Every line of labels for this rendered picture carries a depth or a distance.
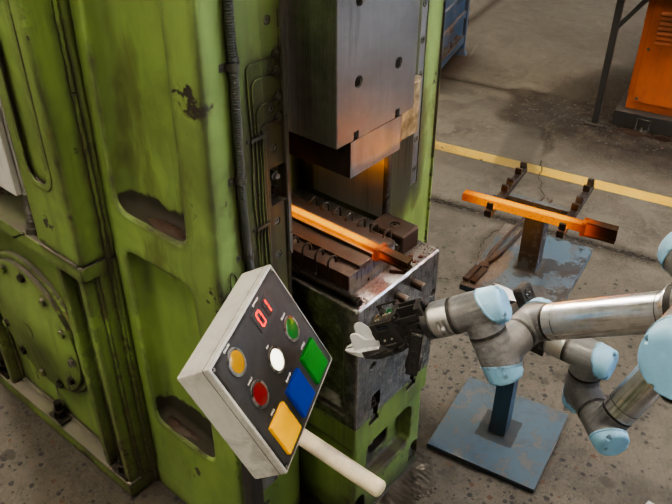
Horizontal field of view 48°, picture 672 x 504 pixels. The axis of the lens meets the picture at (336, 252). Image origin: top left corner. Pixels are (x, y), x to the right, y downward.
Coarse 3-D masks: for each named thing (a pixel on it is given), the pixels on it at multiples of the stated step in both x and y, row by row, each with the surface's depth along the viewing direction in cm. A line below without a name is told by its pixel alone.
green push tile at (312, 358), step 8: (312, 344) 167; (304, 352) 164; (312, 352) 166; (320, 352) 169; (304, 360) 162; (312, 360) 165; (320, 360) 168; (312, 368) 164; (320, 368) 167; (312, 376) 164; (320, 376) 166
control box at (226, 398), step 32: (256, 288) 156; (224, 320) 151; (256, 320) 152; (224, 352) 141; (256, 352) 150; (288, 352) 159; (192, 384) 140; (224, 384) 139; (320, 384) 166; (224, 416) 142; (256, 416) 144; (256, 448) 145
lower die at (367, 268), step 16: (304, 208) 222; (304, 224) 214; (336, 224) 213; (352, 224) 214; (304, 240) 209; (320, 240) 208; (336, 240) 208; (384, 240) 208; (304, 256) 204; (320, 256) 204; (352, 256) 202; (368, 256) 202; (320, 272) 203; (336, 272) 199; (352, 272) 198; (368, 272) 203; (352, 288) 200
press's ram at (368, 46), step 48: (288, 0) 160; (336, 0) 152; (384, 0) 164; (288, 48) 167; (336, 48) 158; (384, 48) 171; (288, 96) 173; (336, 96) 164; (384, 96) 178; (336, 144) 170
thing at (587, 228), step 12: (468, 192) 221; (480, 204) 219; (504, 204) 215; (516, 204) 215; (528, 216) 213; (540, 216) 211; (552, 216) 210; (564, 216) 210; (576, 228) 207; (588, 228) 207; (600, 228) 205; (612, 228) 203; (600, 240) 206; (612, 240) 205
